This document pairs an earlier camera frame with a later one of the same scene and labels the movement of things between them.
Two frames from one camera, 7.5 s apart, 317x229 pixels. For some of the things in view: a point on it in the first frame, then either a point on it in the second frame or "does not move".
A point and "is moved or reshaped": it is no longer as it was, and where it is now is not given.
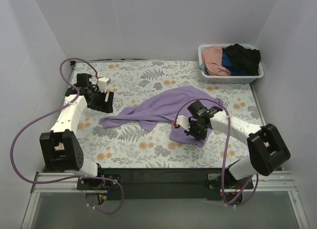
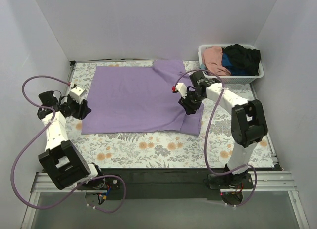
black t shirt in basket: (243, 59) does not move
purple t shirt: (187, 111) is moved or reshaped
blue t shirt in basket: (226, 63) does not move
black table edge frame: (158, 183) does not move
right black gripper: (193, 133) -> (188, 105)
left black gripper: (100, 106) -> (80, 110)
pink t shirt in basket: (212, 57) does not move
